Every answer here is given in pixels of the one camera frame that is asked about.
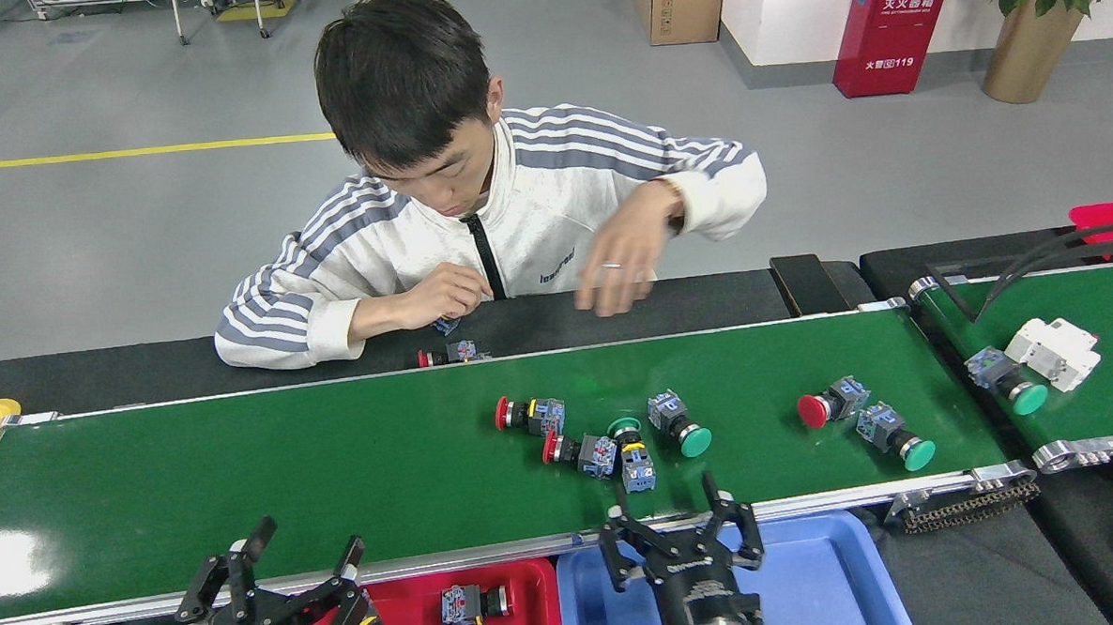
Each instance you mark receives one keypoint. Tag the small red bin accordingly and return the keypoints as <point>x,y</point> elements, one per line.
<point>1111,213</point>

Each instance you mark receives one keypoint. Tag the cardboard box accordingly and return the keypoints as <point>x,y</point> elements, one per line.
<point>681,6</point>

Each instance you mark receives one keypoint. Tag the long green conveyor belt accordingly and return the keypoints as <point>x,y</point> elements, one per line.
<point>244,476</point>

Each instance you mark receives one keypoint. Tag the green feeder conveyor belt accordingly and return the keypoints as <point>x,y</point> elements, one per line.
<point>1106,411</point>

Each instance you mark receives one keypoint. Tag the red plastic tray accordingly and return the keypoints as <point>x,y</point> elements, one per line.
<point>409,601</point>

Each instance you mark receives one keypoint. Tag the black flat panel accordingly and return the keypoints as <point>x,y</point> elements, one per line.
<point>809,285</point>

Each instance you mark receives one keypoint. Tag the white circuit breaker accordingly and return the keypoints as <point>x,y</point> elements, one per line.
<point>1051,355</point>

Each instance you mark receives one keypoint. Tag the red fire extinguisher cabinet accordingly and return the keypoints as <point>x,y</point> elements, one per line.
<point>894,30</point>

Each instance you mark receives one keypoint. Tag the blue plastic tray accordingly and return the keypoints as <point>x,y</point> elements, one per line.
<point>841,582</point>

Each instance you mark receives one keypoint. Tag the yellow floor plate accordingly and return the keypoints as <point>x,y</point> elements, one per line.
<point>254,9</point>

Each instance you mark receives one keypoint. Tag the person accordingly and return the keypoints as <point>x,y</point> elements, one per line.
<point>533,210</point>

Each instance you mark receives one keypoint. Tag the gold plant pot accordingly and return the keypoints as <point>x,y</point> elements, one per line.
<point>1029,57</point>

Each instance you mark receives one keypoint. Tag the person's right hand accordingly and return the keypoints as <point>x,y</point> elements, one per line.
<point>443,289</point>

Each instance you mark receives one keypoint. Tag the black guide bar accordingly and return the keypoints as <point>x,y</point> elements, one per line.
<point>950,297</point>

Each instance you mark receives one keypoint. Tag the white wheeled stand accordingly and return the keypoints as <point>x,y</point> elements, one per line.
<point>177,19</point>

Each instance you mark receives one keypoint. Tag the person's left hand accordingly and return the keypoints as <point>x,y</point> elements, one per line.
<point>624,253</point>

